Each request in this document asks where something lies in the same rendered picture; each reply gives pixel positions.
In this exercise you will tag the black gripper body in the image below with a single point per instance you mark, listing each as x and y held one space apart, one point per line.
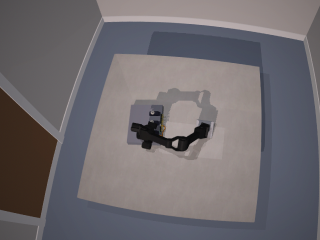
147 144

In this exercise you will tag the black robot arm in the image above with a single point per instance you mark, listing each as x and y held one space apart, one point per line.
146 132

